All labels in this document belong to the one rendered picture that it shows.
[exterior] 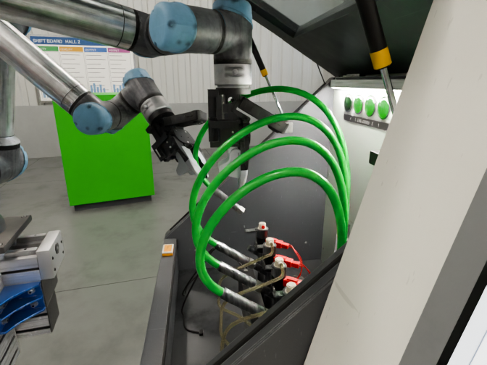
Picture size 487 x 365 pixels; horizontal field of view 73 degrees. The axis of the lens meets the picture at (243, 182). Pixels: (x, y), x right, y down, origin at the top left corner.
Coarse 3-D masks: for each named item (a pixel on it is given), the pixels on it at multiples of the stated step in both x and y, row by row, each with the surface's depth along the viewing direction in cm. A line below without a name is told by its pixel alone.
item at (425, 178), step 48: (480, 0) 26; (432, 48) 30; (480, 48) 25; (432, 96) 29; (480, 96) 24; (384, 144) 35; (432, 144) 28; (480, 144) 23; (384, 192) 33; (432, 192) 27; (384, 240) 32; (432, 240) 26; (336, 288) 38; (384, 288) 30; (432, 288) 25; (336, 336) 37; (384, 336) 29
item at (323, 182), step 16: (272, 176) 46; (288, 176) 46; (304, 176) 47; (320, 176) 47; (240, 192) 46; (224, 208) 46; (336, 208) 49; (208, 224) 47; (336, 224) 50; (208, 240) 48; (208, 288) 50; (224, 288) 51; (240, 304) 51; (256, 304) 52
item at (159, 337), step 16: (176, 240) 105; (176, 256) 103; (160, 272) 87; (176, 272) 100; (160, 288) 80; (176, 288) 98; (160, 304) 75; (160, 320) 70; (160, 336) 65; (144, 352) 62; (160, 352) 62
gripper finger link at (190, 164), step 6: (186, 150) 82; (180, 156) 83; (192, 156) 82; (180, 162) 83; (186, 162) 81; (192, 162) 81; (180, 168) 83; (186, 168) 82; (192, 168) 81; (198, 168) 81; (180, 174) 83; (198, 174) 81
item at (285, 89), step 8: (264, 88) 73; (272, 88) 73; (280, 88) 72; (288, 88) 72; (296, 88) 72; (240, 96) 75; (248, 96) 75; (304, 96) 72; (312, 96) 71; (320, 104) 71; (328, 112) 71; (336, 120) 72; (336, 128) 72; (200, 136) 80; (344, 144) 72; (344, 152) 73; (208, 184) 84
